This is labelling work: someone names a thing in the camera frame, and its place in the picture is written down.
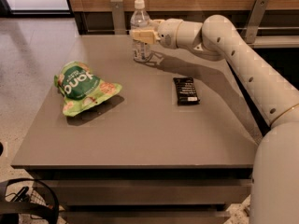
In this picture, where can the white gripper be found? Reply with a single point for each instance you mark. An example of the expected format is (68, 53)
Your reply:
(168, 33)

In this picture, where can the clear plastic water bottle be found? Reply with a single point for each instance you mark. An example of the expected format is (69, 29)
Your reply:
(140, 19)

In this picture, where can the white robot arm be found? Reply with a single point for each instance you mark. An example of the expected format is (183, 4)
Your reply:
(274, 195)

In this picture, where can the black snack bar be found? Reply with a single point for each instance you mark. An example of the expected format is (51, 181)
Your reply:
(186, 91)

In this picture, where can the green snack bag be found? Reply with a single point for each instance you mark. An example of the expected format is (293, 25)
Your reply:
(82, 89)

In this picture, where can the left metal bracket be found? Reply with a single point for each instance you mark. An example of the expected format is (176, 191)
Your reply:
(118, 17)

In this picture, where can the metal bracket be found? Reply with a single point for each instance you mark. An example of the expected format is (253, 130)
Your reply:
(118, 17)
(254, 20)

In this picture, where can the right metal bracket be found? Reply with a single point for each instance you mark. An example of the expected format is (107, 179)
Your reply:
(254, 20)

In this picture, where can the black wire basket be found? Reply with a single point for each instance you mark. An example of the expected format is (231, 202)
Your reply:
(27, 196)

